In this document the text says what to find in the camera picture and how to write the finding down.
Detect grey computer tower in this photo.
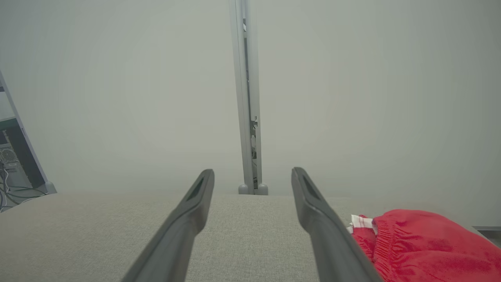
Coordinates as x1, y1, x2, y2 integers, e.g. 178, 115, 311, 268
0, 117, 29, 188

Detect red shorts with white band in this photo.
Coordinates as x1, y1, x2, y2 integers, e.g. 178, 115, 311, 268
352, 209, 501, 282

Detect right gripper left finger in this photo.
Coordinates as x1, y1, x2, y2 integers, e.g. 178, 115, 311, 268
121, 169, 215, 282

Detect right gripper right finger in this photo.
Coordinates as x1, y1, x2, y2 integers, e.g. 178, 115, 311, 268
292, 167, 382, 282

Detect tangled floor cables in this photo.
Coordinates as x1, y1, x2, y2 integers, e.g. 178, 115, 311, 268
0, 164, 47, 212

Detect red jersey with striped trim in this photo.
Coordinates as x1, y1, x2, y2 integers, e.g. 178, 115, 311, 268
346, 214, 378, 235

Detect grey partition base rail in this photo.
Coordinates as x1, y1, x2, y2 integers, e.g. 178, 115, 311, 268
472, 226, 501, 248

